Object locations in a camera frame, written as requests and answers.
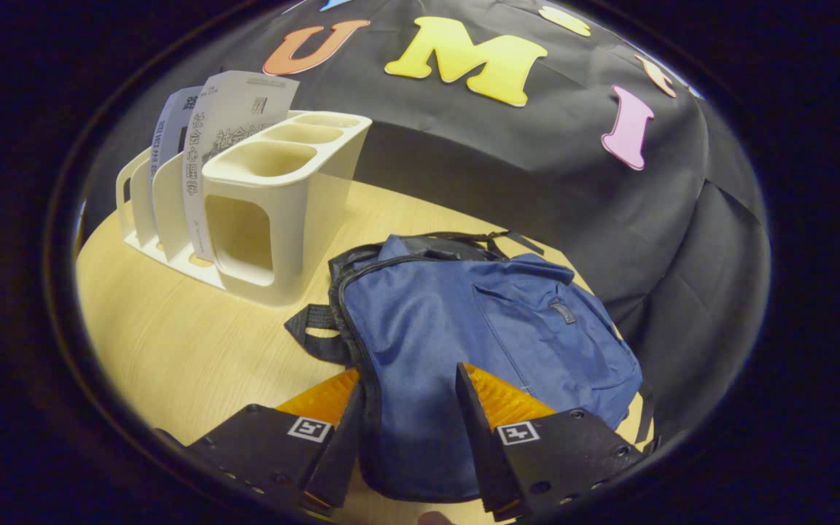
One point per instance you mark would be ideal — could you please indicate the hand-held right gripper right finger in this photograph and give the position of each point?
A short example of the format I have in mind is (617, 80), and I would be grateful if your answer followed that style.
(482, 437)

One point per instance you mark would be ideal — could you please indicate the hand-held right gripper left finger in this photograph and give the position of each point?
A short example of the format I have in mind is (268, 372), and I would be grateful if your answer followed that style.
(336, 452)

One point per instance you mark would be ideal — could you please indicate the white plastic bookshelf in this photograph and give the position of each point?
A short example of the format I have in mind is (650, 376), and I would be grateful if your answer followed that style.
(289, 219)

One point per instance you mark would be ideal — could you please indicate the black backdrop cloth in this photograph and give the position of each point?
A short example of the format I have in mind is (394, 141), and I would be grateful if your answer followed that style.
(682, 255)

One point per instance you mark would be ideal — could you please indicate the white patterned cover book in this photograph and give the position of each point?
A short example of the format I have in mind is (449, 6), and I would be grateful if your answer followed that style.
(230, 109)

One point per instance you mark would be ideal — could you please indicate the blue schoolbag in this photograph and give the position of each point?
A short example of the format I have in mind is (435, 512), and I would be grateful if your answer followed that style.
(427, 328)

